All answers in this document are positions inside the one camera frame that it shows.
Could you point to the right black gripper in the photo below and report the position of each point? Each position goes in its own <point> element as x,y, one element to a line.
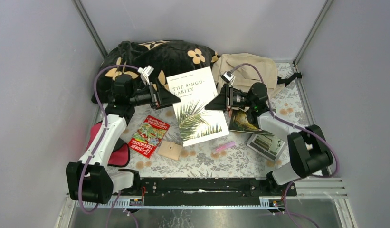
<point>223,101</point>

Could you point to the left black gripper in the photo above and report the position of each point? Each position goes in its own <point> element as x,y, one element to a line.
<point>153,95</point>

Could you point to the green forest cover book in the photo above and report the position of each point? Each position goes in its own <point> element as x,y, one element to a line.
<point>239,123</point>

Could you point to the white palm leaf book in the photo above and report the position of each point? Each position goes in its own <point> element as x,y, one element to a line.
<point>196,124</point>

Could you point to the beige canvas student bag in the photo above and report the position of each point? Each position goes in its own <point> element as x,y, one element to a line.
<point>246,76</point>

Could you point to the grey photo cover book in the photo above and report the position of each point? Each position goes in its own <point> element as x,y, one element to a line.
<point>269,146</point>

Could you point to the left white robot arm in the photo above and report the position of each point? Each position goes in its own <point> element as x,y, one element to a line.
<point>88,179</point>

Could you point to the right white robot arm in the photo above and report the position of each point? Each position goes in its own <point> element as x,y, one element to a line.
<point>308,150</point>

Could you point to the black floral pillow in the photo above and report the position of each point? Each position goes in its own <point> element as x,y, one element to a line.
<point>167,57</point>

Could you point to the pink glue stick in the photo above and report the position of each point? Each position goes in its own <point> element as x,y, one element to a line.
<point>224,147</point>

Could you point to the red treehouse book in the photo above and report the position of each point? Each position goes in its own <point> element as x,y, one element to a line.
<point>148,136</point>

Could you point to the floral patterned table mat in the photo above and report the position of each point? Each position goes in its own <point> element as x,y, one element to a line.
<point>198,160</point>

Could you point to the tan wooden square block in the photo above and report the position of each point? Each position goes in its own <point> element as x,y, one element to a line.
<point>170,150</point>

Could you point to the red and black pouch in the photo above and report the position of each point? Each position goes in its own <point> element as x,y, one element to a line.
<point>119,154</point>

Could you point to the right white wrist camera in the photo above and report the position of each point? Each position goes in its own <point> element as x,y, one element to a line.
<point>228,77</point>

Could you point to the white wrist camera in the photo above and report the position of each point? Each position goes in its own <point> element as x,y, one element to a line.
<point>145,73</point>
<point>228,77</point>

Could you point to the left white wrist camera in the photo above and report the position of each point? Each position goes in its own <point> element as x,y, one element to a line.
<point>145,73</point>

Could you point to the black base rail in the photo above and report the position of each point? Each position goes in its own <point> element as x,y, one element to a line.
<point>237,192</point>

